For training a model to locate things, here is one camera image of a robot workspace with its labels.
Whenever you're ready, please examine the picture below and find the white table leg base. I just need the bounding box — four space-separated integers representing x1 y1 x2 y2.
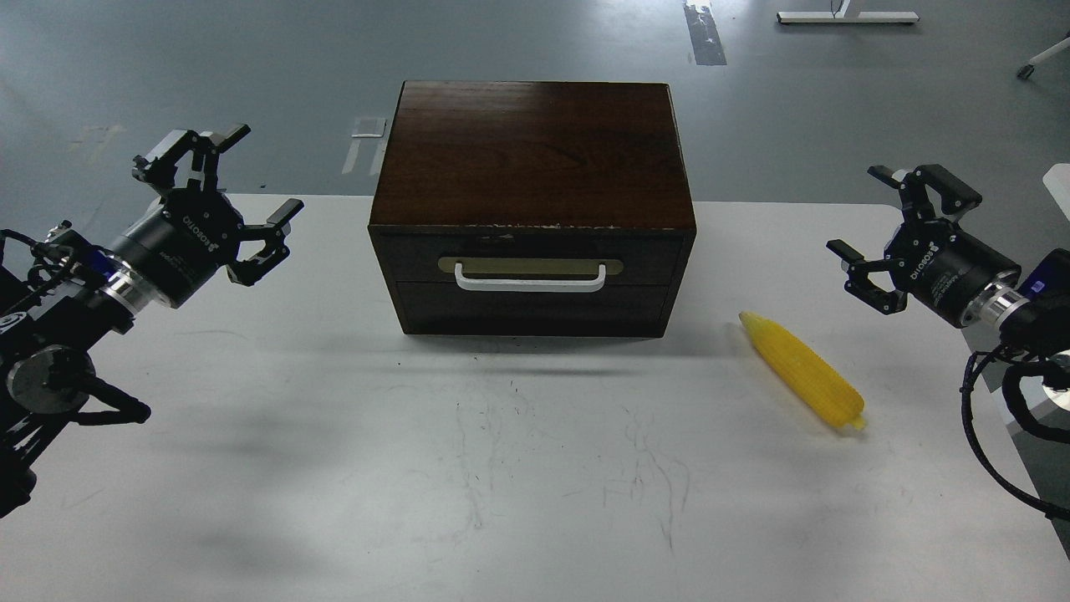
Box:
776 1 920 26

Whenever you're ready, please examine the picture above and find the dark wooden drawer cabinet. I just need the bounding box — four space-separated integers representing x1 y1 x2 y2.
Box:
368 81 698 338

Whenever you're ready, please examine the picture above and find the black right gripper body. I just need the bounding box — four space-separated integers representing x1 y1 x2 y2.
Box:
885 220 1022 329

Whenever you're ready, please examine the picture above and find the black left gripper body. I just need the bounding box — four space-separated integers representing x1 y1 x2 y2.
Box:
110 188 244 309

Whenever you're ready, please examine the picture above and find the yellow corn cob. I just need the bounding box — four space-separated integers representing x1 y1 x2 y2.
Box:
738 311 867 431

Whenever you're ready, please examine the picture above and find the wooden drawer with white handle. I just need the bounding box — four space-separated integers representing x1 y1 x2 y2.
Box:
372 232 690 287

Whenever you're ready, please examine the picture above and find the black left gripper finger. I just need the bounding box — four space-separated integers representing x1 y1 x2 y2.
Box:
131 125 251 196
226 198 305 287

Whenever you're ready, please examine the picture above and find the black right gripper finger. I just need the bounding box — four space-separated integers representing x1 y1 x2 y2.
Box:
826 240 907 315
868 164 982 225

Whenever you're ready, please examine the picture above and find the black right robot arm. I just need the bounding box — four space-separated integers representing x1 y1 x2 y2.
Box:
827 164 1067 521

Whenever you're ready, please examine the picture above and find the white chair leg with caster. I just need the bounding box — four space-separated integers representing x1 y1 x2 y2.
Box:
1017 32 1069 80

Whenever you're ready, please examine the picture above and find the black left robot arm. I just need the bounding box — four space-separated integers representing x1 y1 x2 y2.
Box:
1 125 304 515

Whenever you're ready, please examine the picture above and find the grey floor tape strip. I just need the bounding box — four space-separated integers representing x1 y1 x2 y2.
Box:
681 1 727 66

